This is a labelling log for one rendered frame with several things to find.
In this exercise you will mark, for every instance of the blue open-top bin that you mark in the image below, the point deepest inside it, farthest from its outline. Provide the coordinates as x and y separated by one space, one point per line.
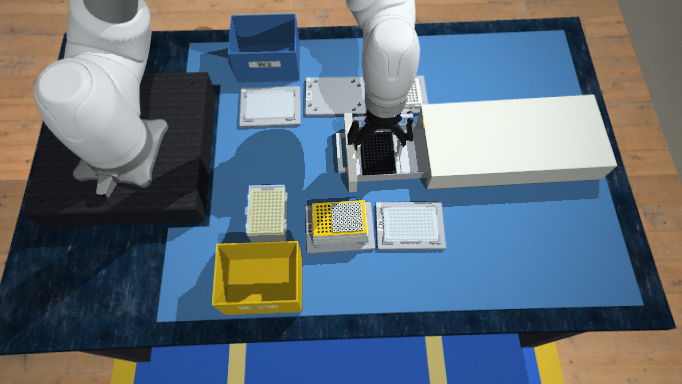
261 34

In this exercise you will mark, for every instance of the blue bench mat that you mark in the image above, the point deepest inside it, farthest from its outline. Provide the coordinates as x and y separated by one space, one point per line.
544 245

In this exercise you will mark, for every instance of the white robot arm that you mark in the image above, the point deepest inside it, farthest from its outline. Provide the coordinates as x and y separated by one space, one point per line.
96 113

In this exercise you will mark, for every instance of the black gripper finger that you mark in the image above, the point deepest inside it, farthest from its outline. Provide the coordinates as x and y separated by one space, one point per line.
401 135
356 136

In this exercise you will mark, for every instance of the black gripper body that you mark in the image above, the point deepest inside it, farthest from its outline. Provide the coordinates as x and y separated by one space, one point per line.
383 122

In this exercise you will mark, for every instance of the yellow open bin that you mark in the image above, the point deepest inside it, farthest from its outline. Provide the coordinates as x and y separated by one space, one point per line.
263 271

